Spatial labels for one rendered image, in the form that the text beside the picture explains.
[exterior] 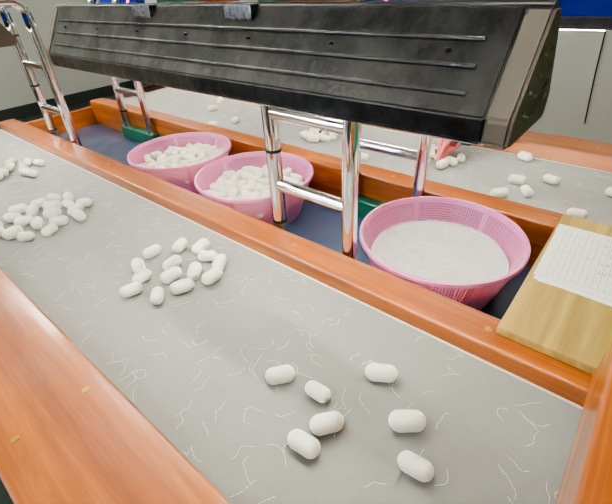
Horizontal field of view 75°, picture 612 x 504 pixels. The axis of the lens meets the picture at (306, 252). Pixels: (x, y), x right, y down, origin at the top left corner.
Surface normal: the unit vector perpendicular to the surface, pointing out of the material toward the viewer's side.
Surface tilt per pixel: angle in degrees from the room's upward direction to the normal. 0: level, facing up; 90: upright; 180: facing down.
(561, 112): 90
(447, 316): 0
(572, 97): 90
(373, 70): 58
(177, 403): 0
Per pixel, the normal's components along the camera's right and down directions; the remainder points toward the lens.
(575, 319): -0.05, -0.82
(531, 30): -0.56, -0.04
